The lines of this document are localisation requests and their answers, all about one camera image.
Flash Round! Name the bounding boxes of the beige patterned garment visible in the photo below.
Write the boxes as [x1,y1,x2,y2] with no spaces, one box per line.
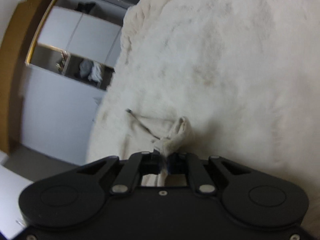
[120,109,194,186]

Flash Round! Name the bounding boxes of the wardrobe shelf with clothes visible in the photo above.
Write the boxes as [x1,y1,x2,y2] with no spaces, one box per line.
[25,0,126,90]

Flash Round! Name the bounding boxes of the cream fluffy blanket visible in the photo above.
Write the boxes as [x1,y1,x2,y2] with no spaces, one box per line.
[86,0,319,237]

